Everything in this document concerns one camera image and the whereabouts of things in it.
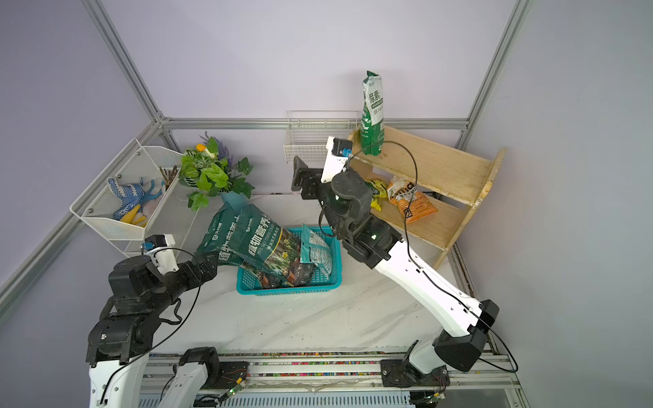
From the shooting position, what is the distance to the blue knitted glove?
715 millimetres

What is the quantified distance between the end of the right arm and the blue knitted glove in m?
0.55

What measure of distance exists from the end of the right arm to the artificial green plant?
40 centimetres

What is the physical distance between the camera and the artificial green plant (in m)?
0.80

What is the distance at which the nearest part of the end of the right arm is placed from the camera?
1.63 ft

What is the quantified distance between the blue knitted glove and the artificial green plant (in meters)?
0.14
